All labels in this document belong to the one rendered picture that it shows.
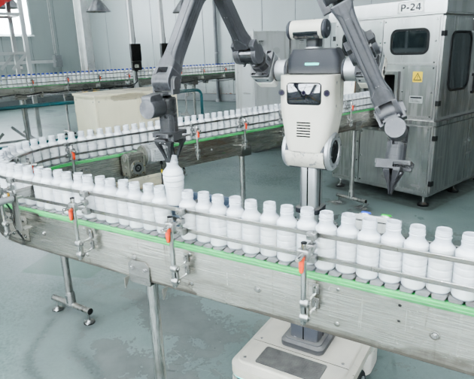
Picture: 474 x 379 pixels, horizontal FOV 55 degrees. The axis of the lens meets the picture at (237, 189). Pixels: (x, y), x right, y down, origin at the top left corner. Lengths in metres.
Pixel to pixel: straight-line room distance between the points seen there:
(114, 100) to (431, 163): 3.47
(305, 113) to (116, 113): 3.86
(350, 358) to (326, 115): 1.09
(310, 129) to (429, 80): 3.06
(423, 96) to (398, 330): 3.74
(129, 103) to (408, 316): 4.70
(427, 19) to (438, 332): 3.87
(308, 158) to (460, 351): 0.95
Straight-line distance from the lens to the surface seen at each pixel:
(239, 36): 1.83
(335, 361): 2.23
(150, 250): 1.63
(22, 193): 2.07
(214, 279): 1.50
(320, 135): 1.86
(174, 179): 1.50
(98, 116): 5.42
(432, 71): 4.81
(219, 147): 3.45
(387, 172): 1.40
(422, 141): 4.91
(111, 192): 1.72
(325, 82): 1.83
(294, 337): 2.28
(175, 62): 1.48
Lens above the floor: 1.59
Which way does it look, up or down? 17 degrees down
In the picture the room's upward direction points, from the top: 2 degrees counter-clockwise
